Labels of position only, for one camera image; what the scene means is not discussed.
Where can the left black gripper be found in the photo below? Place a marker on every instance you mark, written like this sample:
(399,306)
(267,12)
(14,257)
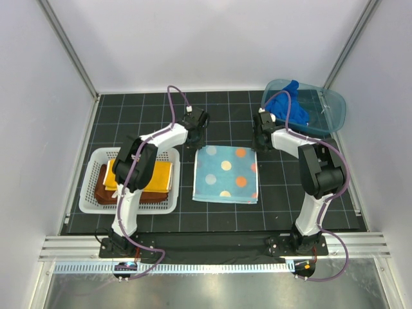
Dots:
(200,143)

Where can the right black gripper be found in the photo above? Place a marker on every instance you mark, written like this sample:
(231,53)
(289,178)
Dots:
(255,146)

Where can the light blue polka-dot towel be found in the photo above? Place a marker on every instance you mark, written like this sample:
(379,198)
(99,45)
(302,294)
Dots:
(225,174)

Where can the blue patterned towel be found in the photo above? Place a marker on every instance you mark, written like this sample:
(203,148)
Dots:
(159,183)

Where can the brown towel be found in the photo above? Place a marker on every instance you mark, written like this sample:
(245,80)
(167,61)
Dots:
(105,197)

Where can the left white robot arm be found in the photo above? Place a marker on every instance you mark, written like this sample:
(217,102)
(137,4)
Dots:
(134,166)

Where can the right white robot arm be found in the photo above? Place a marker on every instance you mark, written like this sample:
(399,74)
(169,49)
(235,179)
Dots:
(322,169)

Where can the bright blue cloth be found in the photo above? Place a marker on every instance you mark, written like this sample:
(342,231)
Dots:
(286,104)

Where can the blue plastic tub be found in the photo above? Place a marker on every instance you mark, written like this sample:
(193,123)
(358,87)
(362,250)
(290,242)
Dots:
(326,108)

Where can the white perforated plastic basket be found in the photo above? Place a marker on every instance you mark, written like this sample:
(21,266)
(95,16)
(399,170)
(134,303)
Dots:
(88,203)

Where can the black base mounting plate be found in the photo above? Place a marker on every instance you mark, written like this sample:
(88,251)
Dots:
(227,248)

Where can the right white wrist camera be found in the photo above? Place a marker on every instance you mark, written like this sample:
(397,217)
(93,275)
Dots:
(266,116)

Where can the slotted cable duct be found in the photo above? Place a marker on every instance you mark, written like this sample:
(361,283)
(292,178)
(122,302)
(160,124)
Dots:
(117,267)

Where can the aluminium front rail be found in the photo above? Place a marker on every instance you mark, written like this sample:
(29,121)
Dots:
(359,245)

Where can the right aluminium frame post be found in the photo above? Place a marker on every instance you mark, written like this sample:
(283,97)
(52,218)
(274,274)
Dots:
(361,24)

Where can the aluminium frame post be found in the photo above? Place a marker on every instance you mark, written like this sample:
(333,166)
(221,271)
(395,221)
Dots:
(361,24)
(64,40)

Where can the left aluminium frame post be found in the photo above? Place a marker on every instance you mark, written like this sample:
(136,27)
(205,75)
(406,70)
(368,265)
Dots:
(64,40)

